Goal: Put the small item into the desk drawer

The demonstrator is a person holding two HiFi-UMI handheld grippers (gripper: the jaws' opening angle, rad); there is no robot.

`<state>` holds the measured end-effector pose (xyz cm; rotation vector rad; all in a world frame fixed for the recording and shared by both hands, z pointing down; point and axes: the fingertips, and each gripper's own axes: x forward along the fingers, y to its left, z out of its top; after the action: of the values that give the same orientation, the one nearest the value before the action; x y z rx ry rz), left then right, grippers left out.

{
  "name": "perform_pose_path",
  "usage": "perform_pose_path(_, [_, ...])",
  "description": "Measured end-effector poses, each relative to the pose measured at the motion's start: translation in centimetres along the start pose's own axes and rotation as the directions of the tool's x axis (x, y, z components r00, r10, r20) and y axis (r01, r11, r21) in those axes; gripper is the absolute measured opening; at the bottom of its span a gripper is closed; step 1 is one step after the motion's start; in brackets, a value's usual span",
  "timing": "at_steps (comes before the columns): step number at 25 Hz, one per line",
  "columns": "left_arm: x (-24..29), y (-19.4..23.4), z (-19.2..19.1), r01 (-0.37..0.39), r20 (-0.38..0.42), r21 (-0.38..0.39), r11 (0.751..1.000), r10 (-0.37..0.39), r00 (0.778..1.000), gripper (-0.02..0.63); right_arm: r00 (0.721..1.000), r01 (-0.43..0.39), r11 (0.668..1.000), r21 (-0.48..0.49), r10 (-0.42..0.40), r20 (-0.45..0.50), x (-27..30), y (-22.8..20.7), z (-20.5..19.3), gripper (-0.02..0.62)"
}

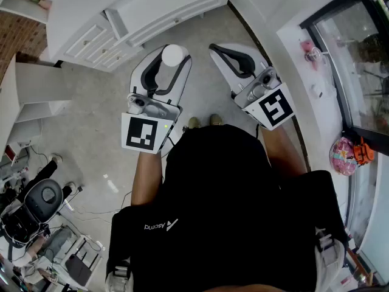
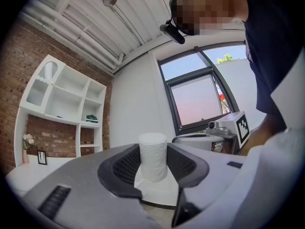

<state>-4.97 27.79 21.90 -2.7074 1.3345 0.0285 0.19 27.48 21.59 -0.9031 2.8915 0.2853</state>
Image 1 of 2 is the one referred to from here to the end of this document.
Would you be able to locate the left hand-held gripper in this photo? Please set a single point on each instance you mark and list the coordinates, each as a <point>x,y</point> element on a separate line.
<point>141,134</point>

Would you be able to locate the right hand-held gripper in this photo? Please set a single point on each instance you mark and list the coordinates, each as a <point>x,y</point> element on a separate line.
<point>276,108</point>

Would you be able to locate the white round object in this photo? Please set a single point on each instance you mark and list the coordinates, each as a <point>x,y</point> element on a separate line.
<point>174,55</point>

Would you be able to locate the person's left forearm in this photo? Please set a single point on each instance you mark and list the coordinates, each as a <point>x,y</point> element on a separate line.
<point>146,178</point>

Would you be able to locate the person's right forearm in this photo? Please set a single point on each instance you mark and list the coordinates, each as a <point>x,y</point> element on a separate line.
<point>282,151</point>

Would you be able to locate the small white drawer front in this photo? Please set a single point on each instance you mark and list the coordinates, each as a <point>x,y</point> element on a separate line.
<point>85,43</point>
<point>118,58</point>
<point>104,51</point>

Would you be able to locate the person's left shoe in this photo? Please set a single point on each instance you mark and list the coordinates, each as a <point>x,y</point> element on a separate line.
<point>193,123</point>

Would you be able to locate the person's shoe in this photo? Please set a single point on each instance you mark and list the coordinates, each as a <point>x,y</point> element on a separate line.
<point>216,120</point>
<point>193,123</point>

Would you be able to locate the person's right shoe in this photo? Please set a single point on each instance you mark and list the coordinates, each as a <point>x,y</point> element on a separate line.
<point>216,120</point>

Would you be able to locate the small pink toy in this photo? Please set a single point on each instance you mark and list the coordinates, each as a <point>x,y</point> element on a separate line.
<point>306,45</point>

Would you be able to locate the clear glass cup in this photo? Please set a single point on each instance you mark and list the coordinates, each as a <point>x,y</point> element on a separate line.
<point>316,56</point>

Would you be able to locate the white window ledge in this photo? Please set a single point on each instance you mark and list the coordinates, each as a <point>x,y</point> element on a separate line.
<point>307,108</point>

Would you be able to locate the small white box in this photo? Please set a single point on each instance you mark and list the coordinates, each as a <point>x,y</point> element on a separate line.
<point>317,90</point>

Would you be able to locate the white cabinet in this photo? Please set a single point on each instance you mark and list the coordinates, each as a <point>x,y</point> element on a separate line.
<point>76,17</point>

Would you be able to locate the black framed window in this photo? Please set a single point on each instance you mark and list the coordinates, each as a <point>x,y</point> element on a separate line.
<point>349,56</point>

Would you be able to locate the clear plastic bottle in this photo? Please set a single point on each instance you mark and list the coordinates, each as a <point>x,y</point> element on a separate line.
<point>112,186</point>

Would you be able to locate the white stepped shelf unit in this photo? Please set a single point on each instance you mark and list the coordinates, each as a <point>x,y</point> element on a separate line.
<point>39,84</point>

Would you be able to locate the person's black shirt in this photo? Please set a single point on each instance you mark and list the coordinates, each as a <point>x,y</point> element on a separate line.
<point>225,199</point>

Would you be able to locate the pink patterned bag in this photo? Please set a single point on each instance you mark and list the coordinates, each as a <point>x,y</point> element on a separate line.
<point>342,158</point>

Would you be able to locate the orange bag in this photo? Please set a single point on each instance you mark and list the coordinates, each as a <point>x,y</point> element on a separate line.
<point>363,152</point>

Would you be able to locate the black office chair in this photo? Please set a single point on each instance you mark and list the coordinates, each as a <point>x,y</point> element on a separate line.
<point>42,205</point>

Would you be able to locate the black router with antennas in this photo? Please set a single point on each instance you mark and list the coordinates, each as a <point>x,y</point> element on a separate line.
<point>77,268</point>

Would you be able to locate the white wall shelf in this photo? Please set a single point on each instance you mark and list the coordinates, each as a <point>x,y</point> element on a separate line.
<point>18,6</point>

